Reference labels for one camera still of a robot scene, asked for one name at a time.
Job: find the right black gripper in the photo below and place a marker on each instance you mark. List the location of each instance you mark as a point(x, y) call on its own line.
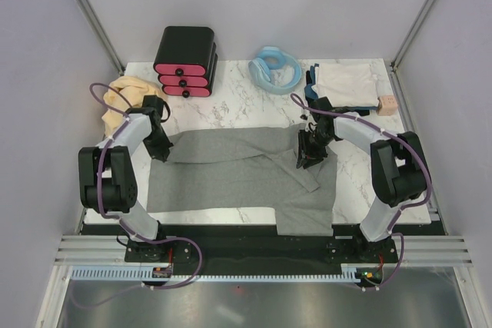
point(307, 155)

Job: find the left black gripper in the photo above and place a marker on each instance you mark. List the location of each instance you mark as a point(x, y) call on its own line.
point(162, 152)

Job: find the yellow t shirt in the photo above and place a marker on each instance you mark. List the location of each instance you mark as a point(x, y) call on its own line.
point(133, 91)

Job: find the grey t shirt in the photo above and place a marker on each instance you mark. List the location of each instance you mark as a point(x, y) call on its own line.
point(246, 167)

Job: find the light blue headphones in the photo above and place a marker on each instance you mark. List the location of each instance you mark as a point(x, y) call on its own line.
point(267, 63)

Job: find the black pink drawer box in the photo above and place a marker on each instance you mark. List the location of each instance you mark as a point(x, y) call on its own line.
point(186, 61)

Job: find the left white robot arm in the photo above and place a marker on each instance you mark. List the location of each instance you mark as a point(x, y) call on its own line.
point(108, 185)

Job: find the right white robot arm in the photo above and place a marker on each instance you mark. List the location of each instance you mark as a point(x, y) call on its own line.
point(399, 174)

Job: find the white blue folded t shirt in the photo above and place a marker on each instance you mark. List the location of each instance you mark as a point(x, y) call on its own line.
point(352, 86)

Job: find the pink cube power strip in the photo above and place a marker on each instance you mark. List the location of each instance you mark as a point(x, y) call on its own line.
point(387, 105)

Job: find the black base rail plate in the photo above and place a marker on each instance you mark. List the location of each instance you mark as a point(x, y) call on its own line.
point(259, 249)

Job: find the light blue cable duct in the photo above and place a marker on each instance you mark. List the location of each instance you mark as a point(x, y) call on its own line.
point(151, 274)

